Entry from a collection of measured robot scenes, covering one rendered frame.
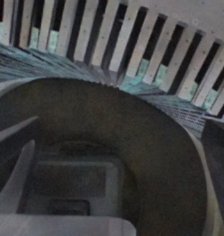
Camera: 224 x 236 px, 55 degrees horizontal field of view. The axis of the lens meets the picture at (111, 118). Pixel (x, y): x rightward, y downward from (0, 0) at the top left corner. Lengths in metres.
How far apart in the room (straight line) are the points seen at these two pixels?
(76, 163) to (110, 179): 0.19
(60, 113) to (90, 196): 0.53
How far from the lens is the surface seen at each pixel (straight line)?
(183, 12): 0.29
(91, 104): 1.33
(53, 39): 0.28
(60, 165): 1.11
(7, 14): 0.30
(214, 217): 1.52
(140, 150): 1.37
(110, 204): 1.16
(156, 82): 0.27
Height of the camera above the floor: 1.32
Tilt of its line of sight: 84 degrees down
